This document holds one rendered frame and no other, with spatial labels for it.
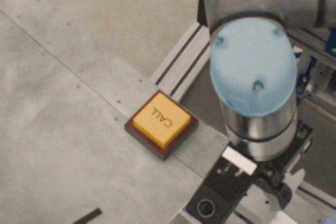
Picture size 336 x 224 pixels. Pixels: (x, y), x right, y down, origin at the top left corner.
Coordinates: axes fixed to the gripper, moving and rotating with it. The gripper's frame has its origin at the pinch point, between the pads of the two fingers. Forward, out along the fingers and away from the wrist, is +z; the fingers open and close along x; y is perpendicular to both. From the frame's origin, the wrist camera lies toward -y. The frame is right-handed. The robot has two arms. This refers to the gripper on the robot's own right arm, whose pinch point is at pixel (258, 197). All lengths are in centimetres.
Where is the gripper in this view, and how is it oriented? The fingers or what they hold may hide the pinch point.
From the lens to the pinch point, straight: 93.0
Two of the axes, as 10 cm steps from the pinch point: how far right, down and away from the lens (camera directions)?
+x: -7.5, -5.3, 4.1
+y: 6.4, -7.3, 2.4
